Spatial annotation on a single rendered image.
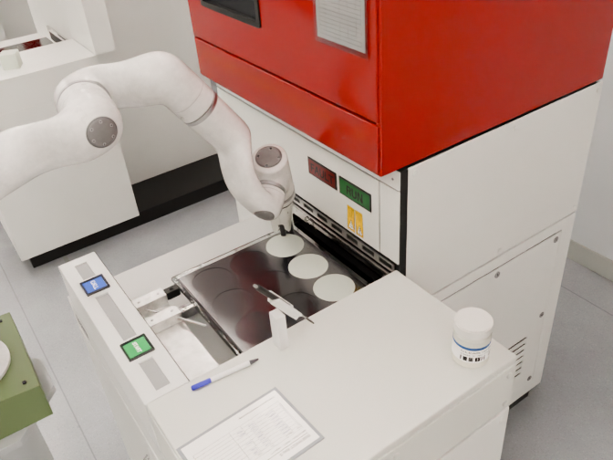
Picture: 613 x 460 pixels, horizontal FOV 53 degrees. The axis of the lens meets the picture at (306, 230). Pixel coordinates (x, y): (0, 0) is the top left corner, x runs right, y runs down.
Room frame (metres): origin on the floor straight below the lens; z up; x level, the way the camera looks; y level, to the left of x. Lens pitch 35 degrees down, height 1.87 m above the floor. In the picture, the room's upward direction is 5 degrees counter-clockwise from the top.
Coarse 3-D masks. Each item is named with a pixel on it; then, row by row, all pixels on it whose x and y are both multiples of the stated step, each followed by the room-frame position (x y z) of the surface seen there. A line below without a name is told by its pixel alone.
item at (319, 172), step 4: (308, 160) 1.39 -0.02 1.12; (312, 164) 1.38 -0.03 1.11; (316, 164) 1.36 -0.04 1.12; (312, 168) 1.38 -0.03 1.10; (316, 168) 1.37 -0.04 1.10; (320, 168) 1.35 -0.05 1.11; (324, 168) 1.33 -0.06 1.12; (312, 172) 1.38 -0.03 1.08; (316, 172) 1.37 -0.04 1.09; (320, 172) 1.35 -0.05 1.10; (324, 172) 1.34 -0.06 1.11; (328, 172) 1.32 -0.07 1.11; (320, 176) 1.35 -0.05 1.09; (324, 176) 1.34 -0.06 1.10; (328, 176) 1.32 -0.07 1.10; (332, 176) 1.31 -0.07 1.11; (324, 180) 1.34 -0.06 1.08; (328, 180) 1.32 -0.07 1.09; (332, 180) 1.31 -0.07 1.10; (332, 184) 1.31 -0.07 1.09
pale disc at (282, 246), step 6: (288, 234) 1.38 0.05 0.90; (270, 240) 1.36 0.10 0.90; (276, 240) 1.36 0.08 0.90; (282, 240) 1.35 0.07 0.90; (288, 240) 1.35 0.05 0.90; (294, 240) 1.35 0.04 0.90; (300, 240) 1.35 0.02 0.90; (270, 246) 1.33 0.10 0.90; (276, 246) 1.33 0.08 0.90; (282, 246) 1.33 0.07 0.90; (288, 246) 1.32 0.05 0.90; (294, 246) 1.32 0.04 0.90; (300, 246) 1.32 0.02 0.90; (270, 252) 1.31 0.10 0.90; (276, 252) 1.30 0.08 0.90; (282, 252) 1.30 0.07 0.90; (288, 252) 1.30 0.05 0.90; (294, 252) 1.30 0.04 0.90
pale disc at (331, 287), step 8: (320, 280) 1.17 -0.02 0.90; (328, 280) 1.17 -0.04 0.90; (336, 280) 1.17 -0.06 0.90; (344, 280) 1.17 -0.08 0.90; (352, 280) 1.16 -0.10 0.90; (320, 288) 1.14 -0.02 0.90; (328, 288) 1.14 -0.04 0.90; (336, 288) 1.14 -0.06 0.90; (344, 288) 1.13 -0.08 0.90; (352, 288) 1.13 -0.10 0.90; (320, 296) 1.12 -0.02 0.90; (328, 296) 1.11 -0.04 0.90; (336, 296) 1.11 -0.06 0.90; (344, 296) 1.11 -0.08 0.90
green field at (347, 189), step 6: (342, 180) 1.27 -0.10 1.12; (342, 186) 1.27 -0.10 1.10; (348, 186) 1.25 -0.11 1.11; (342, 192) 1.27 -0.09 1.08; (348, 192) 1.25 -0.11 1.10; (354, 192) 1.24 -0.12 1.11; (360, 192) 1.22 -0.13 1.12; (354, 198) 1.24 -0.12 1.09; (360, 198) 1.22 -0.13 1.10; (366, 198) 1.20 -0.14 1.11; (360, 204) 1.22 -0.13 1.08; (366, 204) 1.20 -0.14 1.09
